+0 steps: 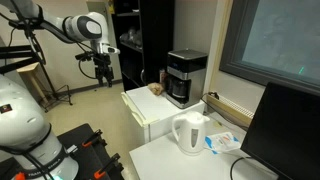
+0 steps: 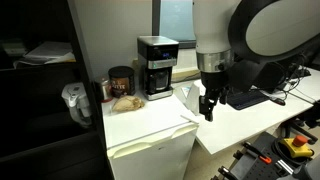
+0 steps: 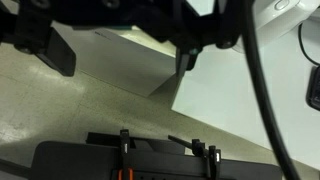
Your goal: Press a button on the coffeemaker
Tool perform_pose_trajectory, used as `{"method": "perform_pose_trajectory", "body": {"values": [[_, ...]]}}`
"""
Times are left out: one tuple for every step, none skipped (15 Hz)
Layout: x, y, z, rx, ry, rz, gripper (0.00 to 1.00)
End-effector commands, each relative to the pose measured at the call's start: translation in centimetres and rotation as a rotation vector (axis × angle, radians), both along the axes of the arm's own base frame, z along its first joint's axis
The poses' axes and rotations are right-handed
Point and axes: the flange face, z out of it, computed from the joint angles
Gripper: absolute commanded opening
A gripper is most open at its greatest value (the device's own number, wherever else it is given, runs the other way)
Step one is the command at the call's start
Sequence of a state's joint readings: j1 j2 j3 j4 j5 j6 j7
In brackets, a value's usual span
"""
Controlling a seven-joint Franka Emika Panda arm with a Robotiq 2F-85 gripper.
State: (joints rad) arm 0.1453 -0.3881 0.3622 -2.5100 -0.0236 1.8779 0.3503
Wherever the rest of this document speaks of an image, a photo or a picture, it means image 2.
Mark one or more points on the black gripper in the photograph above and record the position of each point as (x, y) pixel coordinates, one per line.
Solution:
(217, 88)

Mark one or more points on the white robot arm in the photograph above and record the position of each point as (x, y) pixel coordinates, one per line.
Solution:
(236, 38)

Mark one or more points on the black silver coffeemaker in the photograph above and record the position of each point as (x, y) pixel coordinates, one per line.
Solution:
(157, 55)

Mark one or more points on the yellow emergency stop button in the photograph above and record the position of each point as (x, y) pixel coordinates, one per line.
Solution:
(297, 146)

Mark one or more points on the white electric kettle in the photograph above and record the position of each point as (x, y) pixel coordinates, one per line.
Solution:
(192, 101)

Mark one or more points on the blue white packet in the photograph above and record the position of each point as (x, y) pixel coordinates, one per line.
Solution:
(185, 90)

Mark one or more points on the black keyboard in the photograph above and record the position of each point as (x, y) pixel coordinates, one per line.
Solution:
(242, 100)

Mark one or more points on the white mini fridge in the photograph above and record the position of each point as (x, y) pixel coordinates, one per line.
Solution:
(151, 143)

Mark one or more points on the black computer mouse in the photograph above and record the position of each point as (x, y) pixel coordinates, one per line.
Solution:
(278, 101)

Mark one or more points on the crumpled brown paper bag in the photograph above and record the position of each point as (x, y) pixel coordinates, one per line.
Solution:
(127, 103)

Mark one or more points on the dark coffee canister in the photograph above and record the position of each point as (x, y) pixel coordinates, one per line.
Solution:
(122, 81)

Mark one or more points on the small red metal can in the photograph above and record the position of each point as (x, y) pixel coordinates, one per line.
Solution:
(105, 89)

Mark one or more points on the stack of white papers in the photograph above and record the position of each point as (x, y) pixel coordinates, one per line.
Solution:
(48, 52)

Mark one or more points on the black shelving unit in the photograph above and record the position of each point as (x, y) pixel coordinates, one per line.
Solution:
(38, 138)

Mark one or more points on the orange handled clamp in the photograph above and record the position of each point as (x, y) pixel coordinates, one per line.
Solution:
(261, 156)

